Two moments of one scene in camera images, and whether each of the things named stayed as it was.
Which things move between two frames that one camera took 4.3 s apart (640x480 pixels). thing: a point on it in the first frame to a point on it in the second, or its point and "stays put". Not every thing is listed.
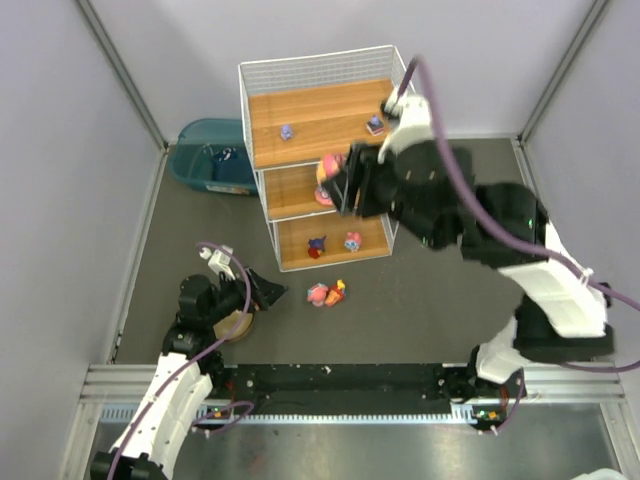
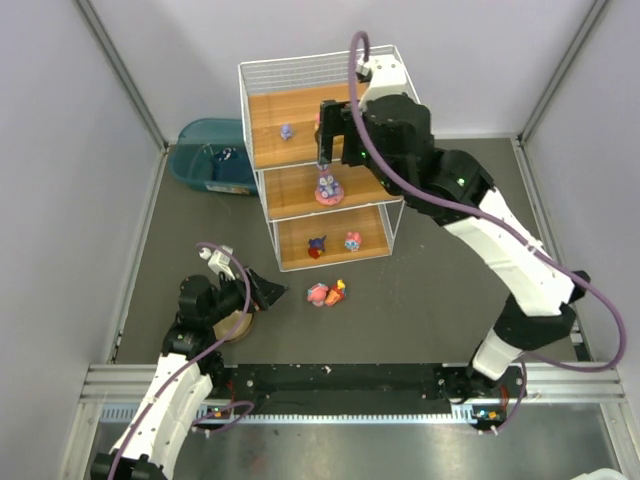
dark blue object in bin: [226, 154] stays put
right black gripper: [360, 181] to [333, 118]
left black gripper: [251, 289] stays put
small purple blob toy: [286, 131] stays put
